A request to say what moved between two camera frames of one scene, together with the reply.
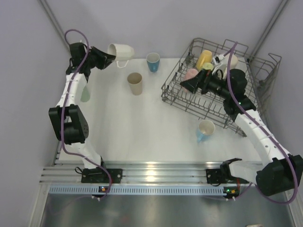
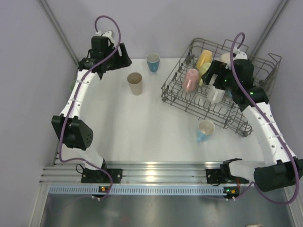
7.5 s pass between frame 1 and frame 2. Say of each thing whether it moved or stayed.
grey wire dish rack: stayed
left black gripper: moved
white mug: moved
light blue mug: stayed
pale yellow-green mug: stayed
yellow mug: stayed
